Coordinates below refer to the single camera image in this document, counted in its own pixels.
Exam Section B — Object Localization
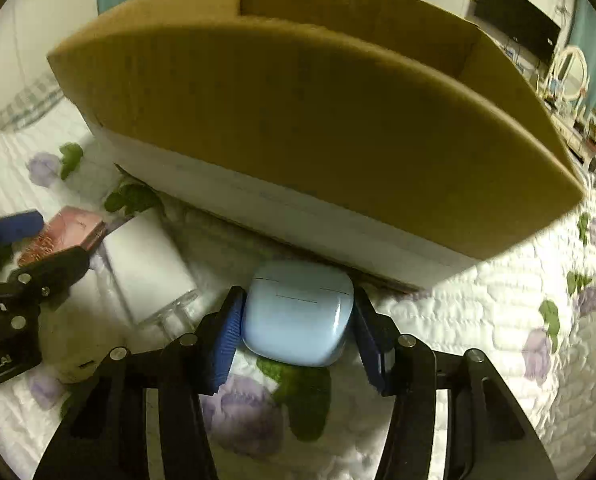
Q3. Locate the red floral card box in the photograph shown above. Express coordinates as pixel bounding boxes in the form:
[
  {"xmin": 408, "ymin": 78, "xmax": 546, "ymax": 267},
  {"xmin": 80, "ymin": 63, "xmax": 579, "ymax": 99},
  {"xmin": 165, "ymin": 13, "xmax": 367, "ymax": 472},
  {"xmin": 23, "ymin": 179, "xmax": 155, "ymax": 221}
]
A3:
[{"xmin": 17, "ymin": 206, "xmax": 106, "ymax": 266}]

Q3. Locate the white rectangular box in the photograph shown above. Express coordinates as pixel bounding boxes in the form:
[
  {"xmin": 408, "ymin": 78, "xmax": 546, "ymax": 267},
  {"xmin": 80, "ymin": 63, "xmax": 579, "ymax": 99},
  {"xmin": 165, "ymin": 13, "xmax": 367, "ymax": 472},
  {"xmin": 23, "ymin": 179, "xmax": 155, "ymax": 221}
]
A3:
[{"xmin": 102, "ymin": 208, "xmax": 196, "ymax": 325}]

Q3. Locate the light blue earbuds case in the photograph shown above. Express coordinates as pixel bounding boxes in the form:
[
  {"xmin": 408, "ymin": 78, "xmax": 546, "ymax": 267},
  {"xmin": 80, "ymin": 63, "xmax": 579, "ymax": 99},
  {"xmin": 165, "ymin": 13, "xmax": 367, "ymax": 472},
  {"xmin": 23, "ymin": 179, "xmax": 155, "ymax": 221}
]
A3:
[{"xmin": 241, "ymin": 260, "xmax": 354, "ymax": 367}]

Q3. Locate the grey checked bed sheet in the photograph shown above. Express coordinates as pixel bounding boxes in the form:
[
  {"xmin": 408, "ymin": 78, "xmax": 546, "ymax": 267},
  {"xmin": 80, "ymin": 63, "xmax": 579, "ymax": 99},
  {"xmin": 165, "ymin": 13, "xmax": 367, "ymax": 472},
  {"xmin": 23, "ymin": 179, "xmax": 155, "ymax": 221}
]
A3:
[{"xmin": 0, "ymin": 70, "xmax": 63, "ymax": 133}]

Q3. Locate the white dressing table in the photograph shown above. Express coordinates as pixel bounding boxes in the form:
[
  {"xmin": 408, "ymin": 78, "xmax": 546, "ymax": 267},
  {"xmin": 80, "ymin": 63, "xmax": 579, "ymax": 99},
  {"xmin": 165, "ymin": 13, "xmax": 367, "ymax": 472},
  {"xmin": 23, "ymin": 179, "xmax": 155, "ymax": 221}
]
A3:
[{"xmin": 543, "ymin": 94, "xmax": 596, "ymax": 177}]

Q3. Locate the brown cardboard box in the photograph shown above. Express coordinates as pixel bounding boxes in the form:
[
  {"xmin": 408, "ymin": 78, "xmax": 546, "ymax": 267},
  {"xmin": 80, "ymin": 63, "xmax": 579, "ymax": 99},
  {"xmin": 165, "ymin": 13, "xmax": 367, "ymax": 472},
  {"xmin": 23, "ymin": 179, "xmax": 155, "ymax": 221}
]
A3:
[{"xmin": 48, "ymin": 0, "xmax": 584, "ymax": 287}]

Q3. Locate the white oval vanity mirror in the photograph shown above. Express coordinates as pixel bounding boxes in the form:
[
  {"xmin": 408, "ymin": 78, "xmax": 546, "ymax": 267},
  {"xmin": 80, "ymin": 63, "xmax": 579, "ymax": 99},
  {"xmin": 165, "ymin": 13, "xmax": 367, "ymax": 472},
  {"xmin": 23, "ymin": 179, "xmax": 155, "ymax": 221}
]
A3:
[{"xmin": 546, "ymin": 46, "xmax": 589, "ymax": 102}]

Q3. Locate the black wall television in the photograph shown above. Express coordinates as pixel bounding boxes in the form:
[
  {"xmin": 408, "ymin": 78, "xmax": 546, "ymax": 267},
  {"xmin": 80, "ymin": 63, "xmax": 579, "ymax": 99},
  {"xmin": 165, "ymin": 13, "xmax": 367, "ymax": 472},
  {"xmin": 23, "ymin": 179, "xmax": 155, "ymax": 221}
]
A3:
[{"xmin": 474, "ymin": 0, "xmax": 560, "ymax": 65}]

